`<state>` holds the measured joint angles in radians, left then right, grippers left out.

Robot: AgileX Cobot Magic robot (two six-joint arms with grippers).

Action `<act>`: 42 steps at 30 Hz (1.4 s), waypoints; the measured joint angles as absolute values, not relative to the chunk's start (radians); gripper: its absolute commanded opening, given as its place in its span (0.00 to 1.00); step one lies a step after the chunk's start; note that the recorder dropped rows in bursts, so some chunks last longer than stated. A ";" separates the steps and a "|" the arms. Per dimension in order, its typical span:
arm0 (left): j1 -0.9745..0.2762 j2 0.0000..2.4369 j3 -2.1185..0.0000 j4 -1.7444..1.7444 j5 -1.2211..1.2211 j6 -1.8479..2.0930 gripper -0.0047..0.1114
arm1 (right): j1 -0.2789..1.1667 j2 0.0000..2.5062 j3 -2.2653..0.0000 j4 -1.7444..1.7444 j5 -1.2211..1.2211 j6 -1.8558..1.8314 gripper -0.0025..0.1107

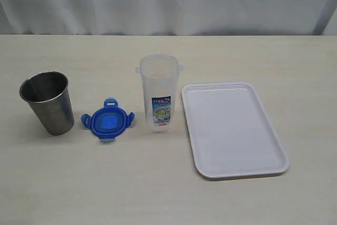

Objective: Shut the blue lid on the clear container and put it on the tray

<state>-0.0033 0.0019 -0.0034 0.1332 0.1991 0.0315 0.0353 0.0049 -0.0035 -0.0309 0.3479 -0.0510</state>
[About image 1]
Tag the stainless steel cup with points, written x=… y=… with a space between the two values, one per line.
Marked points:
x=47 y=95

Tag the clear plastic tall container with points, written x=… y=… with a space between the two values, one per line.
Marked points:
x=160 y=77

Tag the white rectangular plastic tray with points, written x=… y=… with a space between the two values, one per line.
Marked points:
x=230 y=133

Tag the blue plastic container lid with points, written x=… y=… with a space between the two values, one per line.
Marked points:
x=108 y=122

